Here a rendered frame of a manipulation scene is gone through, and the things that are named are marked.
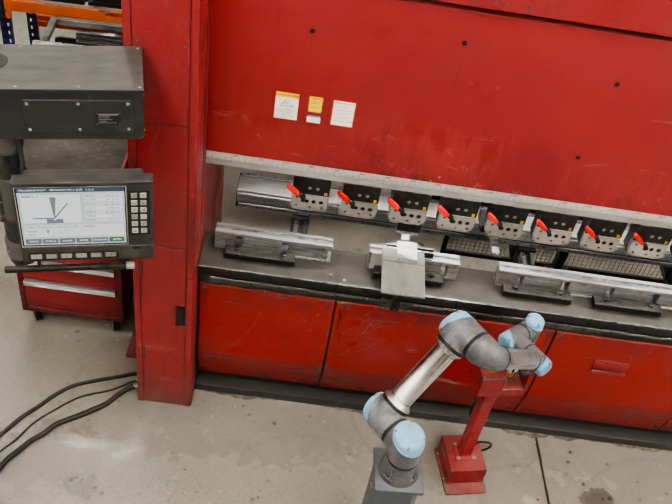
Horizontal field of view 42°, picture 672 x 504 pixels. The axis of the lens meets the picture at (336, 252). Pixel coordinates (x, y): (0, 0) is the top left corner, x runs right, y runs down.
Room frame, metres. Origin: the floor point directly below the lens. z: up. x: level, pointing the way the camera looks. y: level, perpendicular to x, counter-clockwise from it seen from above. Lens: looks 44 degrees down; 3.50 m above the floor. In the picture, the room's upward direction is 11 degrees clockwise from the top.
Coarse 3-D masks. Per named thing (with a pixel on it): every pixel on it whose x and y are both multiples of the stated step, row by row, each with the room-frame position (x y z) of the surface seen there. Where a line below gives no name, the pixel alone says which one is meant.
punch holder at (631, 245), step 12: (636, 228) 2.76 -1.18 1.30; (648, 228) 2.74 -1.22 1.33; (660, 228) 2.74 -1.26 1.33; (624, 240) 2.81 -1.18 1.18; (636, 240) 2.74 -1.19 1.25; (648, 240) 2.74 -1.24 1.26; (660, 240) 2.74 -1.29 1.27; (636, 252) 2.74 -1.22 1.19; (648, 252) 2.74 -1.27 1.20; (660, 252) 2.74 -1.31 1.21
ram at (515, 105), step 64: (256, 0) 2.63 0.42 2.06; (320, 0) 2.65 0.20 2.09; (384, 0) 2.66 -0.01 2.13; (256, 64) 2.63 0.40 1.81; (320, 64) 2.65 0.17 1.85; (384, 64) 2.66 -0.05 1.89; (448, 64) 2.68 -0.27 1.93; (512, 64) 2.69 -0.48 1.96; (576, 64) 2.71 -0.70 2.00; (640, 64) 2.72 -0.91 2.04; (256, 128) 2.64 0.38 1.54; (320, 128) 2.65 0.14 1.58; (384, 128) 2.67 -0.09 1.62; (448, 128) 2.68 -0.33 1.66; (512, 128) 2.70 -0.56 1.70; (576, 128) 2.71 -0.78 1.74; (640, 128) 2.73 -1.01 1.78; (448, 192) 2.69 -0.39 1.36; (512, 192) 2.70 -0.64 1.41; (576, 192) 2.72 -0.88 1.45; (640, 192) 2.74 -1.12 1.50
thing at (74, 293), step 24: (24, 144) 2.95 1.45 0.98; (48, 144) 2.98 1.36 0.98; (72, 144) 3.01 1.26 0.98; (96, 144) 3.04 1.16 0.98; (120, 144) 3.07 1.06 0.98; (48, 168) 2.82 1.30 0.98; (72, 168) 2.85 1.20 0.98; (96, 168) 2.88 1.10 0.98; (120, 168) 2.91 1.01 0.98; (48, 264) 2.71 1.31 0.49; (24, 288) 2.72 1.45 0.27; (48, 288) 2.71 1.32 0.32; (72, 288) 2.72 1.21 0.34; (96, 288) 2.74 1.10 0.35; (120, 288) 2.75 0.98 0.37; (48, 312) 2.72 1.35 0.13; (72, 312) 2.73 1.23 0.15; (96, 312) 2.75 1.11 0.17; (120, 312) 2.75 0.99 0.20
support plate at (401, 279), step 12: (384, 252) 2.66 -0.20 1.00; (396, 252) 2.68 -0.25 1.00; (420, 252) 2.71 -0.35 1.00; (384, 264) 2.59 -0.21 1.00; (396, 264) 2.61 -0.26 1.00; (408, 264) 2.62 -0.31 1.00; (420, 264) 2.63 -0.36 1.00; (384, 276) 2.52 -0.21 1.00; (396, 276) 2.54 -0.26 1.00; (408, 276) 2.55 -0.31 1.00; (420, 276) 2.56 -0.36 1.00; (384, 288) 2.46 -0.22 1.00; (396, 288) 2.47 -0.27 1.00; (408, 288) 2.48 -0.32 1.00; (420, 288) 2.49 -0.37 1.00
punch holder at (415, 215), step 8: (392, 192) 2.71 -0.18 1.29; (400, 192) 2.67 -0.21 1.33; (408, 192) 2.67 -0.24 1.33; (400, 200) 2.67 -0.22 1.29; (408, 200) 2.68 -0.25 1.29; (416, 200) 2.68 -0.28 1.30; (424, 200) 2.68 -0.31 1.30; (392, 208) 2.67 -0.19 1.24; (408, 208) 2.68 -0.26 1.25; (416, 208) 2.68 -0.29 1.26; (392, 216) 2.67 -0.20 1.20; (400, 216) 2.67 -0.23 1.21; (408, 216) 2.67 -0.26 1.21; (416, 216) 2.68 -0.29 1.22; (424, 216) 2.68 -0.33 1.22; (416, 224) 2.68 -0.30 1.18
